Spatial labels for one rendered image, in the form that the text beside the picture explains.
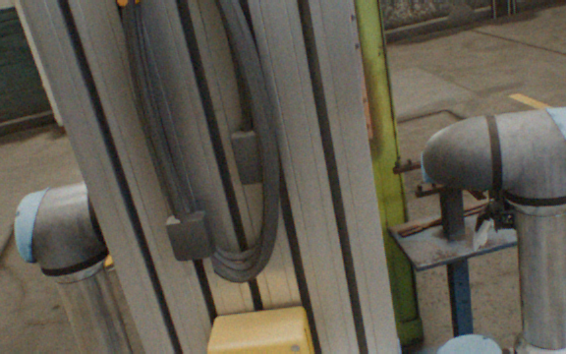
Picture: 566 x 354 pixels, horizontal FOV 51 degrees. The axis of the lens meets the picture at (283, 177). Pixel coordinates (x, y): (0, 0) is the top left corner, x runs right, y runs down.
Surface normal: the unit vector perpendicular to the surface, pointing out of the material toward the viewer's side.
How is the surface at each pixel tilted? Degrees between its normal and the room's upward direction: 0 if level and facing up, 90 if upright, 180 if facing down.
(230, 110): 90
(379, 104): 90
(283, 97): 90
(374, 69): 90
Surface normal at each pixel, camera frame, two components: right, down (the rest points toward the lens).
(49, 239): 0.06, 0.29
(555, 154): -0.22, 0.23
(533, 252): -0.68, 0.32
